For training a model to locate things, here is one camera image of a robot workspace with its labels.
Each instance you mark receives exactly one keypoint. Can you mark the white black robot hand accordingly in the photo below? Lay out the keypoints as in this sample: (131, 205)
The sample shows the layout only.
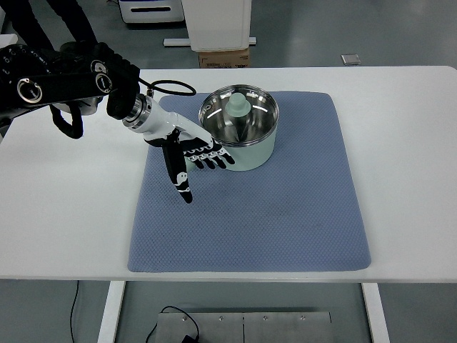
(180, 134)

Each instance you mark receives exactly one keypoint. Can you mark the mint green pot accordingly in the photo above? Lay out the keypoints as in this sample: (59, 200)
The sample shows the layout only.
(250, 153)

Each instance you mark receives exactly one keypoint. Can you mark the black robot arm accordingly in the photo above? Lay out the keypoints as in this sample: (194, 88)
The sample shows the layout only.
(74, 80)

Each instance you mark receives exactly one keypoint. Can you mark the glass lid with green knob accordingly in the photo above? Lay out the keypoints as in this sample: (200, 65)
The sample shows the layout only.
(239, 115)

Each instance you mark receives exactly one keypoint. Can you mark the blue quilted mat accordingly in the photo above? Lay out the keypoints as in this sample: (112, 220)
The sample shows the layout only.
(298, 212)

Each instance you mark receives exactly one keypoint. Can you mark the cardboard box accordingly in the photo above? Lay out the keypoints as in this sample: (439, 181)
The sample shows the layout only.
(235, 59)

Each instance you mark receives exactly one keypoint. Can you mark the white cabinet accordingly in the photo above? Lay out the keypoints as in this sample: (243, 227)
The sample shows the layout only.
(216, 25)

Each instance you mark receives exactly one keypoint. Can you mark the white table leg left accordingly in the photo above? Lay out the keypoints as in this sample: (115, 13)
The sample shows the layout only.
(112, 310)

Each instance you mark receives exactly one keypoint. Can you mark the white table leg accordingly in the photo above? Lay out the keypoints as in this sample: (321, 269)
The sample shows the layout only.
(375, 313)
(112, 310)

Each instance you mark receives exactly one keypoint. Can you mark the white appliance with dark slot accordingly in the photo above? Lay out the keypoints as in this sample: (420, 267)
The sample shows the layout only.
(151, 12)

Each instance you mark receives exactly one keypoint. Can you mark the metal floor socket plate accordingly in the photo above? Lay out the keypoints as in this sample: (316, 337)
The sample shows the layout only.
(351, 60)

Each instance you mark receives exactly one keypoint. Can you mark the white table leg right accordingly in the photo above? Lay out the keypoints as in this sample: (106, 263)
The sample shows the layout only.
(375, 313)

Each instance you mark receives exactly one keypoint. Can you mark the white furniture at left edge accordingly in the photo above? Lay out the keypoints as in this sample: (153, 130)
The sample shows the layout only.
(8, 39)

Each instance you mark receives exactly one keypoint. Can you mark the metal base plate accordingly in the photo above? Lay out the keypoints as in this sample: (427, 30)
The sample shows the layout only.
(245, 327)

